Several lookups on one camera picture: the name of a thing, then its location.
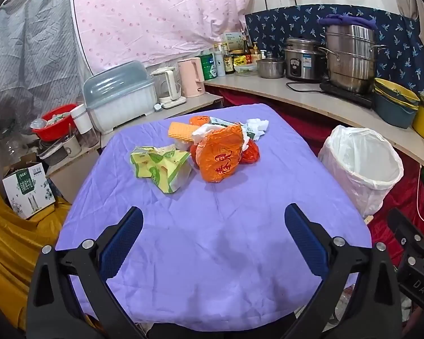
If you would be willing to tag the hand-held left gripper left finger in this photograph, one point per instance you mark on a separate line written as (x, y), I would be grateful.
(122, 243)

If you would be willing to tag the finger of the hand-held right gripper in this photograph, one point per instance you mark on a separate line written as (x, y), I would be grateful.
(404, 226)

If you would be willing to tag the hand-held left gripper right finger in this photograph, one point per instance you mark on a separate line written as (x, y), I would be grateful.
(305, 243)

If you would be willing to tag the bin with white liner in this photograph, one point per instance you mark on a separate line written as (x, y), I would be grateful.
(349, 183)

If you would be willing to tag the yellow green tissue packet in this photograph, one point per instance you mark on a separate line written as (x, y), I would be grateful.
(160, 167)

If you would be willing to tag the orange plastic bag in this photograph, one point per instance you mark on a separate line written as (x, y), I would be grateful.
(221, 155)

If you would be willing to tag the red cloth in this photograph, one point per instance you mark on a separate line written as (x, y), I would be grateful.
(402, 190)

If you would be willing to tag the purple tablecloth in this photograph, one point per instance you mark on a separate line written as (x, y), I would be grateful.
(205, 240)

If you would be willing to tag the red plastic bag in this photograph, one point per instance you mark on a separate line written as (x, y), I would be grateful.
(251, 153)

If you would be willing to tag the white cardboard box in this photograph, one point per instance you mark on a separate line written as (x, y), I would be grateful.
(26, 190)

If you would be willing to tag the small beige cup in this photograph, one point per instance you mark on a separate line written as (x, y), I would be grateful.
(71, 146)

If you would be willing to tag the yellow cloth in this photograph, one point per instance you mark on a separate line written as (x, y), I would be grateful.
(10, 240)

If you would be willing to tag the yellow sponge wafer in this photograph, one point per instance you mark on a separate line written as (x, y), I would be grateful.
(180, 131)

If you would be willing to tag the white crumpled tissue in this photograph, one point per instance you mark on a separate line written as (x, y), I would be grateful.
(257, 126)

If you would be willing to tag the white tall cup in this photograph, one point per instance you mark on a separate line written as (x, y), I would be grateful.
(80, 118)

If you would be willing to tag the red plastic basin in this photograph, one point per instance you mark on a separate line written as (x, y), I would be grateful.
(51, 130)

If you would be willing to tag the white dish drainer box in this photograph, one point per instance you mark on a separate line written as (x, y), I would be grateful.
(120, 102)

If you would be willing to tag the black induction cooker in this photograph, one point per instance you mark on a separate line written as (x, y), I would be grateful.
(349, 95)

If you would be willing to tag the wooden counter shelf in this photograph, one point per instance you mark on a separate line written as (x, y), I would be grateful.
(304, 95)

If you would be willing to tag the white electric kettle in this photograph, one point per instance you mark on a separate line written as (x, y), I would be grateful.
(166, 84)

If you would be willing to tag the steel steamer pot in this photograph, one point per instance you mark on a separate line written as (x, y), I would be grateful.
(351, 60)

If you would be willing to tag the steel bowl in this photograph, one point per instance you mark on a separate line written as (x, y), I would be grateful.
(270, 69)

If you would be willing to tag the pink electric kettle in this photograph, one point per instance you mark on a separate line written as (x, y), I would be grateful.
(190, 77)

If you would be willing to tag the steel rice cooker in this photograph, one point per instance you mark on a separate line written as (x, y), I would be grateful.
(304, 61)

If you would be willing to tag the dark sauce bottle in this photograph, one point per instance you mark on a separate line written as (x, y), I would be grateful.
(229, 63)

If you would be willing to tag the yellow bottle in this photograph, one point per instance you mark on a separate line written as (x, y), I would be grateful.
(256, 53)

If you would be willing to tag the green tin can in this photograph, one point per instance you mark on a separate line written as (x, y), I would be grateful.
(208, 66)

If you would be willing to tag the white bottle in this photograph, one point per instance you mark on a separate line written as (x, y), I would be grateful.
(219, 64)

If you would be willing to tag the brown sauce bottle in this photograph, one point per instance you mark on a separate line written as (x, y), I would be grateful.
(246, 51)

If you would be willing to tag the grey patterned curtain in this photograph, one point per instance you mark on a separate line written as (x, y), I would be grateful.
(31, 60)

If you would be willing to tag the purple cloth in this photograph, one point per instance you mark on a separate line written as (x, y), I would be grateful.
(346, 20)

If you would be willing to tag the white paper box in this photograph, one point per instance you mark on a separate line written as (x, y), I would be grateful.
(233, 40)

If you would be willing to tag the navy printed cloth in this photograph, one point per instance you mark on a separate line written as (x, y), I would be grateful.
(279, 24)

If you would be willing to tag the pink dotted sheet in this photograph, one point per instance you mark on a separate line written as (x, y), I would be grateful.
(155, 14)

